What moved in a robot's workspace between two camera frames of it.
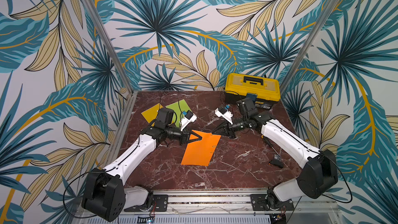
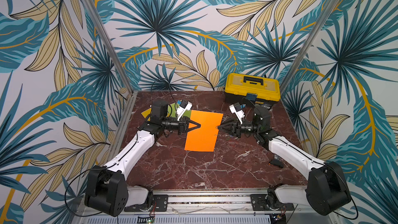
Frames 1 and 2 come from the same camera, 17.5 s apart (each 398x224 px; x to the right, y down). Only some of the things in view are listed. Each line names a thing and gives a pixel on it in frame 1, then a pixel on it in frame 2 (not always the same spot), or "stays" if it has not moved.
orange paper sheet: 200,153 -> 203,138
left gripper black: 185,136 -> 183,125
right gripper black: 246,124 stays
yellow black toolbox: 238,85 stays
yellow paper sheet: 151,114 stays
